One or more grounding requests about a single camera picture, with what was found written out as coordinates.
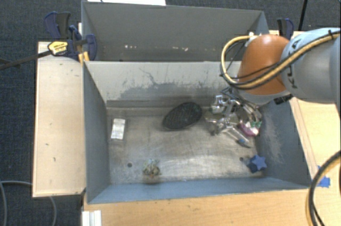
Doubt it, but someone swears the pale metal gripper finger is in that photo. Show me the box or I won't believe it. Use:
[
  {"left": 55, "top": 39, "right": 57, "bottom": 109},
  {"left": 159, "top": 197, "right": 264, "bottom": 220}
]
[
  {"left": 204, "top": 117, "right": 230, "bottom": 136},
  {"left": 224, "top": 125, "right": 251, "bottom": 149}
]

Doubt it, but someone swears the purple plastic toy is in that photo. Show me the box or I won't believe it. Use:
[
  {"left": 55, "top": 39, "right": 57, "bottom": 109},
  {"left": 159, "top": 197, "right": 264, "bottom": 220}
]
[{"left": 238, "top": 120, "right": 260, "bottom": 137}]

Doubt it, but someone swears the black oval mesh brush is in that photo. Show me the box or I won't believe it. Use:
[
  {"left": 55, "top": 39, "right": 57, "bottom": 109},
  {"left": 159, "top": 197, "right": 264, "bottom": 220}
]
[{"left": 162, "top": 101, "right": 202, "bottom": 131}]

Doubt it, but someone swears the blue star-shaped toy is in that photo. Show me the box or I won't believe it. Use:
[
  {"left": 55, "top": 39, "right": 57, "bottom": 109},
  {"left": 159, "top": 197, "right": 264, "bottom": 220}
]
[{"left": 246, "top": 154, "right": 268, "bottom": 174}]

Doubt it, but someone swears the grey metal bin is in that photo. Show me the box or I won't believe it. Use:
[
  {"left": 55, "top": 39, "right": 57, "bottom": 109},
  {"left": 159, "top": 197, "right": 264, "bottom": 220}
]
[{"left": 80, "top": 0, "right": 313, "bottom": 205}]

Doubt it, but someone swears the clear plastic packet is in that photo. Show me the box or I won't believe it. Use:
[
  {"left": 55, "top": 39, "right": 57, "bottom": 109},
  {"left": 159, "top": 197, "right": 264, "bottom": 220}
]
[{"left": 110, "top": 118, "right": 126, "bottom": 141}]

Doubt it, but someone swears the pale wood board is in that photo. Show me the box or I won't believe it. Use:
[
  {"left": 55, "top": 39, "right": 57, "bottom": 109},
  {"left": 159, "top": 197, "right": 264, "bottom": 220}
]
[{"left": 31, "top": 41, "right": 87, "bottom": 198}]

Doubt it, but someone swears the black cylinder on white bracket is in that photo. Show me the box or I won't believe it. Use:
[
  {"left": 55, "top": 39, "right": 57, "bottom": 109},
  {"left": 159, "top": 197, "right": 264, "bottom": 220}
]
[{"left": 273, "top": 94, "right": 293, "bottom": 106}]

